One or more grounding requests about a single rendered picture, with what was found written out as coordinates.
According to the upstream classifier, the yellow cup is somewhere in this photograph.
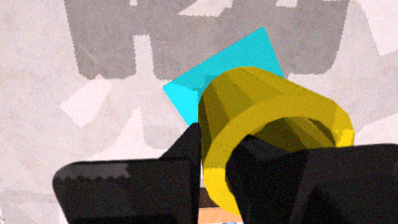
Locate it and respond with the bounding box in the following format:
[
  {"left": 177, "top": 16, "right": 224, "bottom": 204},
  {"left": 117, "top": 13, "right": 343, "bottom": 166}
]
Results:
[{"left": 198, "top": 66, "right": 355, "bottom": 217}]

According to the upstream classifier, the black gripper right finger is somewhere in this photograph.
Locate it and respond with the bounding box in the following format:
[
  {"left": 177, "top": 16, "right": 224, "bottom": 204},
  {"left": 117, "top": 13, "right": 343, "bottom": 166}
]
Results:
[{"left": 225, "top": 134, "right": 398, "bottom": 224}]

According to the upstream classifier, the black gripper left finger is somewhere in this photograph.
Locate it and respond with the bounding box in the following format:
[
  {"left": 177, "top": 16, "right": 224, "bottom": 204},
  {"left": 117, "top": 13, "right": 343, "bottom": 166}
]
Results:
[{"left": 51, "top": 122, "right": 202, "bottom": 224}]

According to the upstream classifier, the orange flat bar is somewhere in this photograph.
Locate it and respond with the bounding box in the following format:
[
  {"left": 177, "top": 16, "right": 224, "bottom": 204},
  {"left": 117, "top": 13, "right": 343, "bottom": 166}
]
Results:
[{"left": 198, "top": 187, "right": 242, "bottom": 224}]

